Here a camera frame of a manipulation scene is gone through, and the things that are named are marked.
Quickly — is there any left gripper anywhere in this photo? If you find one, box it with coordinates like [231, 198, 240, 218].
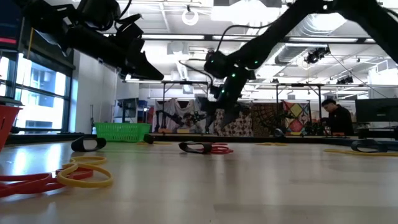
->
[105, 21, 165, 81]

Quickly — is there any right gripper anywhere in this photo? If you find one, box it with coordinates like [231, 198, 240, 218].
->
[197, 73, 249, 128]

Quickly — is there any red plastic basket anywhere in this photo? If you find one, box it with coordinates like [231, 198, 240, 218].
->
[0, 105, 23, 152]

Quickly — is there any red rubber band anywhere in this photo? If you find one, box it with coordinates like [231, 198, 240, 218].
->
[0, 167, 95, 199]
[198, 144, 234, 156]

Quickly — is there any brown dotted hanging cloth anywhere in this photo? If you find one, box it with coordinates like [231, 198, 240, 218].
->
[213, 100, 253, 137]

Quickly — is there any dark orange patterned cloth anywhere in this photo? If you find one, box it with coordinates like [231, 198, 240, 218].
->
[251, 102, 284, 136]

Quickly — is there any white hanging cloth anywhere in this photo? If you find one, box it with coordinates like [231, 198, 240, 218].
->
[152, 98, 215, 134]

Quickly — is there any green plastic basket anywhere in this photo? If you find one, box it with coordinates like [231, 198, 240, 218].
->
[95, 122, 152, 143]

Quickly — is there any colourful diamond pattern cloth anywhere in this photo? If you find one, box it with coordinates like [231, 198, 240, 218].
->
[281, 100, 312, 135]

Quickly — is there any black ceiling spot lamp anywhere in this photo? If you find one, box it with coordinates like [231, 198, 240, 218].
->
[336, 75, 354, 85]
[303, 45, 331, 65]

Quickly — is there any person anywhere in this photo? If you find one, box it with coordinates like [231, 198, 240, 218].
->
[320, 98, 354, 137]

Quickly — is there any monitor with red stripe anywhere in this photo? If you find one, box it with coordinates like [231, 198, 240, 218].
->
[0, 18, 19, 52]

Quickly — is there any black desktop monitor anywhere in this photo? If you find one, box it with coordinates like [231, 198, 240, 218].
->
[354, 98, 398, 124]

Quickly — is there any black background rig frame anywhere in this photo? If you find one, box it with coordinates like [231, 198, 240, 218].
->
[160, 80, 210, 135]
[275, 82, 323, 131]

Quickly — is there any white ring lamp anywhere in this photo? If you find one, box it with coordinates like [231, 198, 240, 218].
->
[182, 8, 200, 27]

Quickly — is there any black aluminium table frame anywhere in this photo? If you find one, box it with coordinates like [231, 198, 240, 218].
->
[0, 132, 398, 147]

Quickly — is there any silver ventilation duct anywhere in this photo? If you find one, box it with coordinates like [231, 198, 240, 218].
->
[275, 12, 349, 65]

